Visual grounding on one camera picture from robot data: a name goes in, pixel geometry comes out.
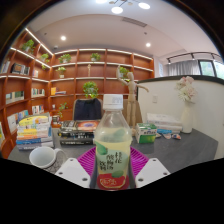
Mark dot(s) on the white vase with flowers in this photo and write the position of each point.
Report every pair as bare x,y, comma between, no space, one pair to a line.
187,118

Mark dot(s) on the green tissue box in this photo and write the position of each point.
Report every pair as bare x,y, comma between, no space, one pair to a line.
146,134

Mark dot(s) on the branched ceiling lamp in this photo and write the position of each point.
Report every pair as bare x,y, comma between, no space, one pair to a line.
116,9

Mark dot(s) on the white partition panel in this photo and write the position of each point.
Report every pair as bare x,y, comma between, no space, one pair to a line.
210,113

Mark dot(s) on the recessed ceiling spotlight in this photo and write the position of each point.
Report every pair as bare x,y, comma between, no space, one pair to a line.
148,44
63,38

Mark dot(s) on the black ceiling track rail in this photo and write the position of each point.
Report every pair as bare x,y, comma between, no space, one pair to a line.
193,54

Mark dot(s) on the clear drink bottle white cap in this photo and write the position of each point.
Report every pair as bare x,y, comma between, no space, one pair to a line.
112,140

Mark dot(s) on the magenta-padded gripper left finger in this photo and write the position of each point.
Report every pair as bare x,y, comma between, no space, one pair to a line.
74,171

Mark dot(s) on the wooden shelf unit with books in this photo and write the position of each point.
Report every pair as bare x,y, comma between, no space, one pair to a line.
70,76

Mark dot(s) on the dark book stack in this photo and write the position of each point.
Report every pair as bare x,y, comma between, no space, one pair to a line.
78,131

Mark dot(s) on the grey curtain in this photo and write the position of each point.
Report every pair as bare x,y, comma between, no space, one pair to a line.
183,68

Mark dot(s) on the ceiling air vent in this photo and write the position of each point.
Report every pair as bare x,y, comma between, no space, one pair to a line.
134,22

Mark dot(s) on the white paper stack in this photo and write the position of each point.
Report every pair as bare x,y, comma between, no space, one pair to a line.
165,121

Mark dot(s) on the wooden artist mannequin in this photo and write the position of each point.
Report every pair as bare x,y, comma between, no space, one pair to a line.
131,96

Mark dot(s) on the white patterned cup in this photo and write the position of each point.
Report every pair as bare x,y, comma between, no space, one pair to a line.
45,156

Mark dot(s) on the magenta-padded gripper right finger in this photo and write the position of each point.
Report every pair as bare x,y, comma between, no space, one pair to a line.
152,170

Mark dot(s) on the dark office chair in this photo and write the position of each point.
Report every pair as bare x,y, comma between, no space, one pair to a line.
87,109

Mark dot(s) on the colourful book stack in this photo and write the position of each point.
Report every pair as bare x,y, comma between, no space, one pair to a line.
33,131

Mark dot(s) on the window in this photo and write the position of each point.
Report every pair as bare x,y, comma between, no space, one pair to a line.
210,68

